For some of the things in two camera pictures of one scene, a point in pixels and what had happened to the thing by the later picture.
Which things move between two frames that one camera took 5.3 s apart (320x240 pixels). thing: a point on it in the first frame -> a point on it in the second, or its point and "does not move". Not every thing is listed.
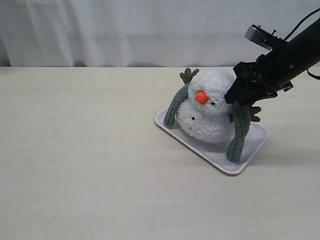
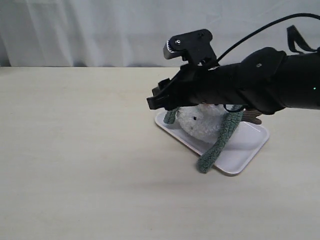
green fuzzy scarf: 240,114 -> 212,151
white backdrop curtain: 140,33 does not move
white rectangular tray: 256,136 does not move
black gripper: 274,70 -> 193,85
